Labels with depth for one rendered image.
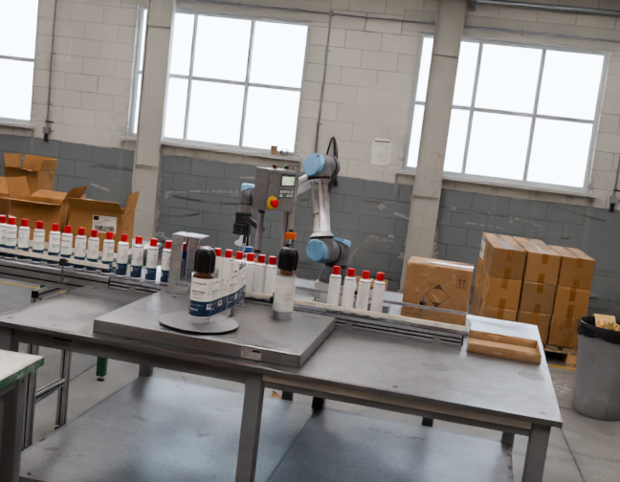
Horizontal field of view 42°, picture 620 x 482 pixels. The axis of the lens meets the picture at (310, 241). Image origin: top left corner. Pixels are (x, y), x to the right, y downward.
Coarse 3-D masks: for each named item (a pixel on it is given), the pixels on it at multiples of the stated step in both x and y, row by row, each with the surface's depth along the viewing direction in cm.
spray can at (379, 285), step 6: (378, 276) 355; (384, 276) 356; (378, 282) 354; (384, 282) 355; (378, 288) 354; (384, 288) 355; (372, 294) 357; (378, 294) 355; (372, 300) 356; (378, 300) 355; (372, 306) 356; (378, 306) 355; (378, 312) 356; (378, 318) 356
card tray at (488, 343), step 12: (480, 336) 362; (492, 336) 360; (504, 336) 359; (468, 348) 338; (480, 348) 337; (492, 348) 336; (504, 348) 334; (516, 348) 352; (528, 348) 355; (528, 360) 333; (540, 360) 332
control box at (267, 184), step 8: (256, 168) 367; (264, 168) 363; (280, 168) 374; (256, 176) 367; (264, 176) 363; (272, 176) 362; (280, 176) 365; (296, 176) 371; (256, 184) 367; (264, 184) 363; (272, 184) 362; (256, 192) 367; (264, 192) 363; (272, 192) 363; (256, 200) 367; (264, 200) 363; (272, 200) 364; (280, 200) 368; (288, 200) 371; (256, 208) 367; (264, 208) 363; (272, 208) 365; (280, 208) 368; (288, 208) 372
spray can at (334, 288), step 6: (336, 270) 358; (330, 276) 359; (336, 276) 358; (330, 282) 359; (336, 282) 358; (330, 288) 359; (336, 288) 358; (330, 294) 359; (336, 294) 359; (330, 300) 359; (336, 300) 359
